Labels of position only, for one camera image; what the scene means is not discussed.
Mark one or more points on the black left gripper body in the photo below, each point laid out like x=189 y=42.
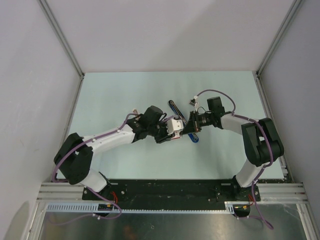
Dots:
x=160 y=134

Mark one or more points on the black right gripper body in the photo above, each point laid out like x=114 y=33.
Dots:
x=200 y=120

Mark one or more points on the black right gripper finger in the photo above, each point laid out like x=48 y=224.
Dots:
x=192 y=119
x=190 y=127

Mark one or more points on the blue and black stapler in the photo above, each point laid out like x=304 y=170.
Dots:
x=193 y=137

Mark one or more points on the red white staple box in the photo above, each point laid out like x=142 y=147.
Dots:
x=176 y=135

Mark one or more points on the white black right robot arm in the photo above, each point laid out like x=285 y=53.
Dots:
x=262 y=143

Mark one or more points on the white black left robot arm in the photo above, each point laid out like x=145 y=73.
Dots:
x=75 y=156

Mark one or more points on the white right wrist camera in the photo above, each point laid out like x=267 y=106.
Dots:
x=193 y=102

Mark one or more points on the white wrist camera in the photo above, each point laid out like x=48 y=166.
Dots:
x=174 y=126
x=193 y=102

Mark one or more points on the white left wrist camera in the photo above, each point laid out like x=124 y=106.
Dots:
x=174 y=126

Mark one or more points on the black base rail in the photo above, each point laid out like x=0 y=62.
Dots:
x=194 y=194

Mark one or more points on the aluminium frame post right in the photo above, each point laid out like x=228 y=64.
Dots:
x=280 y=34

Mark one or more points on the aluminium frame post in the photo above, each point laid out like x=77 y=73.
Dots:
x=53 y=22
x=280 y=34

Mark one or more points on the white slotted cable duct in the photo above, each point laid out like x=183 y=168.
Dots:
x=105 y=208

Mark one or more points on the aluminium frame crossbar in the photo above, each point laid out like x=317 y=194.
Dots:
x=276 y=193

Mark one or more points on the aluminium frame post left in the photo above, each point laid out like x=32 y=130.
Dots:
x=53 y=22

